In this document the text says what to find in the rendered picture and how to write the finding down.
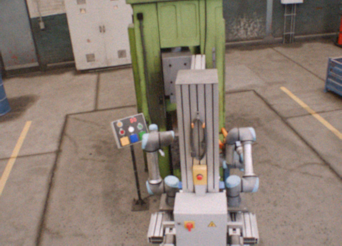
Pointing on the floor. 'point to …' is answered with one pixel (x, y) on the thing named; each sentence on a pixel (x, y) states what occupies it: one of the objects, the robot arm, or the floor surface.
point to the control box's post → (135, 172)
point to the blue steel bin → (334, 76)
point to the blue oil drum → (3, 100)
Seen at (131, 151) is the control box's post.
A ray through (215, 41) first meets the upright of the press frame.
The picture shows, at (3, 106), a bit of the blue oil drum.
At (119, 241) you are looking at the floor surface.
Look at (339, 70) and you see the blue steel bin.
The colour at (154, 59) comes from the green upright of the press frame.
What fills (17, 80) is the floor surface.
